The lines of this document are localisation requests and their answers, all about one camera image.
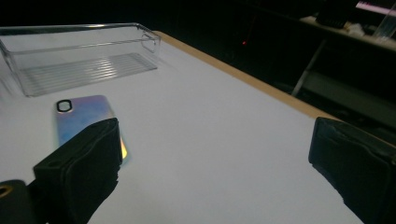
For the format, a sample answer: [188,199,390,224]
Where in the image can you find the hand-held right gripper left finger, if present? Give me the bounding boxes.
[33,117,123,224]

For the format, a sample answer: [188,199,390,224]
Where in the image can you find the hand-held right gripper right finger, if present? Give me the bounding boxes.
[308,116,396,224]

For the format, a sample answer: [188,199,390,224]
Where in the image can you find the iridescent phone case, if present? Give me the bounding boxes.
[53,94,129,161]

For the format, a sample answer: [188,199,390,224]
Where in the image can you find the clear plastic tray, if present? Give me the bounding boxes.
[0,21,163,98]

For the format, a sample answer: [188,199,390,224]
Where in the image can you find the metal shelf rack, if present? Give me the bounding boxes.
[290,15,396,132]

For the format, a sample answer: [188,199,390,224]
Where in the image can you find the clear acrylic stand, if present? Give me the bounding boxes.
[373,10,396,41]

